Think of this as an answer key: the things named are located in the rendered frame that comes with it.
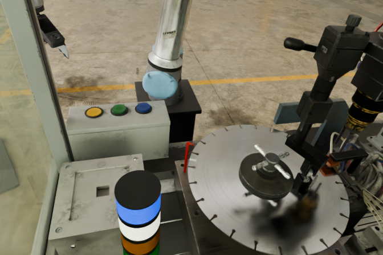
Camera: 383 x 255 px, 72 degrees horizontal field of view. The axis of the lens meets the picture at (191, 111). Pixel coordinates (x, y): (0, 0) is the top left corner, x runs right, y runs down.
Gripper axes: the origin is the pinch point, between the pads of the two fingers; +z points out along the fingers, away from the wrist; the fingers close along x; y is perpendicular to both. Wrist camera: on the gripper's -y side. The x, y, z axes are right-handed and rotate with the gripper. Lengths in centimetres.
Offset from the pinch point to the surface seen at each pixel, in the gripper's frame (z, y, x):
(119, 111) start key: 0.3, -36.2, 0.7
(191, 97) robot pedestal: 16, -34, -40
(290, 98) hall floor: 91, -46, -200
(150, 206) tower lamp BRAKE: -25, -75, 28
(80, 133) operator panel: 2.5, -33.9, 12.1
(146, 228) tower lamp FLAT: -21, -75, 29
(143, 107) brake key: 0.3, -39.9, -5.1
